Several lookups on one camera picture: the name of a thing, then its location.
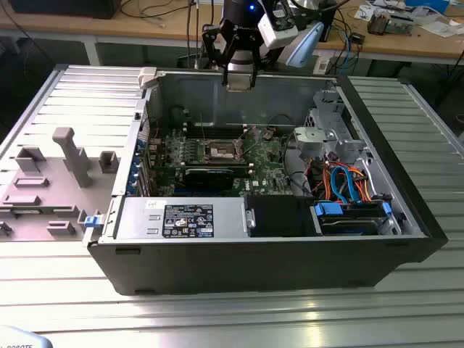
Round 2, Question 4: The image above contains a black equipment box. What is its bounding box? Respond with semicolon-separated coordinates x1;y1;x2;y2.
7;0;117;20

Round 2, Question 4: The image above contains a metal CPU cooler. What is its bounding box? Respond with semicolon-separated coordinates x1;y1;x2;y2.
367;9;393;36

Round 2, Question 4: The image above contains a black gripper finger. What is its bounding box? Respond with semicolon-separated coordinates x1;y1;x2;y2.
249;36;262;88
202;23;236;87

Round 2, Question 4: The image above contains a blue wire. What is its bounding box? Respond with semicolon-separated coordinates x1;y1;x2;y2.
330;165;345;204
340;165;360;206

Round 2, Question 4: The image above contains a black PC case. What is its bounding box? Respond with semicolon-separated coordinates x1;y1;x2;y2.
86;64;449;297

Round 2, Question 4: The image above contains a white power adapter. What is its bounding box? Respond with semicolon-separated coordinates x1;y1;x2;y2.
312;57;330;76

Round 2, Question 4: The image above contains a blue case latch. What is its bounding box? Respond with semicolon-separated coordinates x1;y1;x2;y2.
83;214;104;230

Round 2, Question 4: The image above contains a grey metal device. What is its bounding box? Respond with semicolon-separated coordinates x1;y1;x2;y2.
390;13;415;36

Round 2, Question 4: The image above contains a black tower box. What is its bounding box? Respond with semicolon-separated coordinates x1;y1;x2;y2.
320;6;339;44

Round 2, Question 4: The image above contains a silver power supply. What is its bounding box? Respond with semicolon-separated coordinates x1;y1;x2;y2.
115;196;252;241

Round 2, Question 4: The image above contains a white printed paper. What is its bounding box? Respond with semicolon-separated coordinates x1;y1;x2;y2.
354;2;380;22

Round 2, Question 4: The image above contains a silver drive cage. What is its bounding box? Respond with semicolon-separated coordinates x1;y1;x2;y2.
292;89;368;165

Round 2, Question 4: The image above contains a pale teach pendant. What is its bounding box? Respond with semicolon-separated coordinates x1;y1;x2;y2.
0;325;51;348

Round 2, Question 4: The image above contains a black graphics card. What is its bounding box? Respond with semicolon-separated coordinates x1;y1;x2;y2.
174;163;236;192

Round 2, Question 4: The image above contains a black RAM slot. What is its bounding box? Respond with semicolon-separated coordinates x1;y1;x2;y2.
185;123;249;131

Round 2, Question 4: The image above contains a hard disk in blue carrier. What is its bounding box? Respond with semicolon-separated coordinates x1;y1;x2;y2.
310;200;393;237

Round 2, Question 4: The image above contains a green motherboard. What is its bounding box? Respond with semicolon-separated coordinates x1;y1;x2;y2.
144;124;293;199

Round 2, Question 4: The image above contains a white paper sheet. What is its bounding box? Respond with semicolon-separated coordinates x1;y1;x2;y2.
420;20;458;38

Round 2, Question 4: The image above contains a CPU socket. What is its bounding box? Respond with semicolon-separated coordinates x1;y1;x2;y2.
202;137;244;162

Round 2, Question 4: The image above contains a grey parts rack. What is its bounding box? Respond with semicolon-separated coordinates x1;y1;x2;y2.
0;126;121;243

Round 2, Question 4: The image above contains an orange wire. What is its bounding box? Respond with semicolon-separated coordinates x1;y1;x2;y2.
357;170;376;202
307;159;331;200

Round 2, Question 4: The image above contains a metal socket cover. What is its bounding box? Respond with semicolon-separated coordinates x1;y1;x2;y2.
234;125;260;161

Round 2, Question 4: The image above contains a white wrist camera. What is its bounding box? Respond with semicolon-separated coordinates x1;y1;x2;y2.
257;13;299;50

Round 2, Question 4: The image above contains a wooden desk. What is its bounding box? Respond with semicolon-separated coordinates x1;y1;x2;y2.
0;0;464;67

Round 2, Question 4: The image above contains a beige case latch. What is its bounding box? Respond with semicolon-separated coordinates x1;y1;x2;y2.
138;67;161;90

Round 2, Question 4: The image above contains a blue box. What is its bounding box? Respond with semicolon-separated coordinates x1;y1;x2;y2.
405;0;451;15

